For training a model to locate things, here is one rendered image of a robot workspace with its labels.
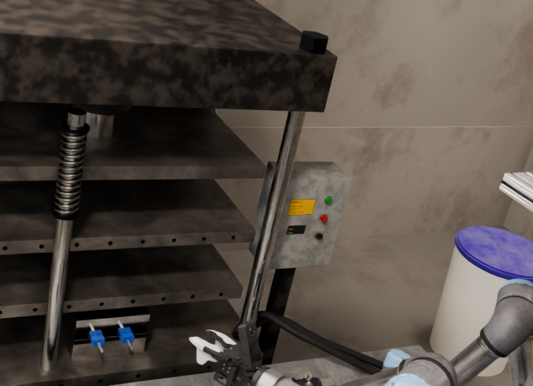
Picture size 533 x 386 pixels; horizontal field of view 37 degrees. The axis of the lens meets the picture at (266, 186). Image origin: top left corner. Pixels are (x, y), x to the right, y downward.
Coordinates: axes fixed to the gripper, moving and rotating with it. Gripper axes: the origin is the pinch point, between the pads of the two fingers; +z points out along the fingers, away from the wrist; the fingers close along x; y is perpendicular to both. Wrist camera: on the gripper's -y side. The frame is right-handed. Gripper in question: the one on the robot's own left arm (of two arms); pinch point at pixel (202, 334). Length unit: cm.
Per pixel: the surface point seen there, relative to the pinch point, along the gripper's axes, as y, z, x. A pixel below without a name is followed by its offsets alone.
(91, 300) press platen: 37, 70, 39
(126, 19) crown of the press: -60, 79, 35
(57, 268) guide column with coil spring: 22, 73, 22
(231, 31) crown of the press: -64, 59, 64
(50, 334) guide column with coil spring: 49, 73, 26
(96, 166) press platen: -13, 74, 31
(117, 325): 47, 64, 50
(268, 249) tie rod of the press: 9, 33, 86
